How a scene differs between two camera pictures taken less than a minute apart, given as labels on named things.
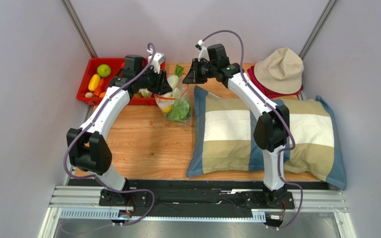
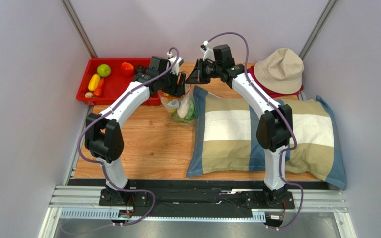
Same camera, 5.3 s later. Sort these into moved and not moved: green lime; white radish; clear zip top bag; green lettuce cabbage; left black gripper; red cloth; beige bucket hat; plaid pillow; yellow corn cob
Moved: white radish; green lettuce cabbage; left black gripper
Not moved: clear zip top bag; plaid pillow; yellow corn cob; red cloth; beige bucket hat; green lime
